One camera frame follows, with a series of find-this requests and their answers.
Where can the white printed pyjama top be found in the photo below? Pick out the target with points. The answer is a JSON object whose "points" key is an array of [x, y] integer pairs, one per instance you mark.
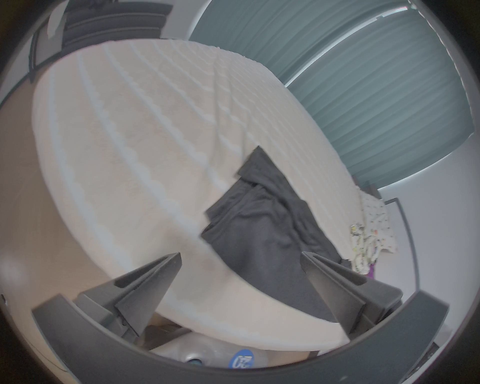
{"points": [[362, 247]]}

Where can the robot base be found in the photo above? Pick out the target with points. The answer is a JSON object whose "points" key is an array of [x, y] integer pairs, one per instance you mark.
{"points": [[210, 354]]}

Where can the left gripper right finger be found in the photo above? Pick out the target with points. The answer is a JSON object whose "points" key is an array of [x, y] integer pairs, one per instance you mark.
{"points": [[337, 292]]}

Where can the purple garment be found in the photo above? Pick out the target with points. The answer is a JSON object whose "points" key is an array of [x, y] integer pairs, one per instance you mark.
{"points": [[370, 272]]}

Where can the white printed pillow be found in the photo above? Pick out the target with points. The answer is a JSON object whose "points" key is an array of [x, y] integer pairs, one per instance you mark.
{"points": [[380, 221]]}

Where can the bed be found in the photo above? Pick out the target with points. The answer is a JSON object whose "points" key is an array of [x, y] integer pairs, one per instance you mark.
{"points": [[131, 150]]}

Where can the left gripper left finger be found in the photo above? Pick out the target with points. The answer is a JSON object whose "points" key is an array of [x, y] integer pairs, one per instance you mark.
{"points": [[150, 292]]}

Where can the blue-green curtain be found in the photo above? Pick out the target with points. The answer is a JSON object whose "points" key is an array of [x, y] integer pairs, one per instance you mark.
{"points": [[393, 101], [270, 30]]}

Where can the grey bedside table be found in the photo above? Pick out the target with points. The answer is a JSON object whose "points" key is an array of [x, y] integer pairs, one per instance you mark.
{"points": [[369, 188]]}

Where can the black T-shirt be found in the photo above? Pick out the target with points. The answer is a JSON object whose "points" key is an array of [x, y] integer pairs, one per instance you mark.
{"points": [[262, 240]]}

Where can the black chest of drawers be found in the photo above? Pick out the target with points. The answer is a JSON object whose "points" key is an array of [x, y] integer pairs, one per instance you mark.
{"points": [[112, 26]]}

